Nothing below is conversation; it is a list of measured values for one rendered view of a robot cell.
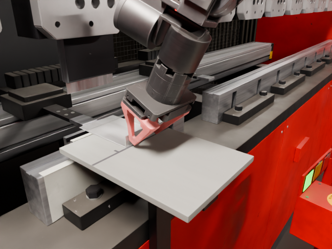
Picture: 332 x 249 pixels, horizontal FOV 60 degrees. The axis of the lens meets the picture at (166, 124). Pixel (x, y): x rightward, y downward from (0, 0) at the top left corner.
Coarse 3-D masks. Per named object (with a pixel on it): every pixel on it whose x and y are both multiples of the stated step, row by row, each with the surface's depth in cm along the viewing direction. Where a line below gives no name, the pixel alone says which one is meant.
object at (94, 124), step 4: (112, 116) 60; (116, 116) 60; (100, 120) 58; (104, 120) 58; (108, 120) 58; (112, 120) 58; (88, 124) 56; (92, 124) 56; (96, 124) 56; (100, 124) 56; (84, 128) 55; (88, 128) 55
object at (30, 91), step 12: (36, 84) 71; (48, 84) 71; (0, 96) 67; (12, 96) 65; (24, 96) 62; (36, 96) 64; (48, 96) 66; (60, 96) 67; (12, 108) 64; (24, 108) 61; (36, 108) 63; (48, 108) 64; (60, 108) 64; (24, 120) 62; (72, 120) 58; (84, 120) 58; (96, 120) 58
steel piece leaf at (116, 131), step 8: (120, 120) 58; (96, 128) 55; (104, 128) 55; (112, 128) 55; (120, 128) 55; (136, 128) 55; (104, 136) 51; (112, 136) 51; (120, 136) 51; (120, 144) 48; (128, 144) 48
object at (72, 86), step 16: (64, 48) 45; (80, 48) 47; (96, 48) 50; (112, 48) 52; (64, 64) 46; (80, 64) 48; (96, 64) 50; (112, 64) 53; (64, 80) 48; (80, 80) 49; (96, 80) 52; (112, 80) 55
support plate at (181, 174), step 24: (72, 144) 49; (96, 144) 49; (144, 144) 49; (168, 144) 49; (192, 144) 49; (216, 144) 49; (96, 168) 42; (120, 168) 42; (144, 168) 42; (168, 168) 42; (192, 168) 42; (216, 168) 42; (240, 168) 42; (144, 192) 37; (168, 192) 37; (192, 192) 37; (216, 192) 37; (192, 216) 33
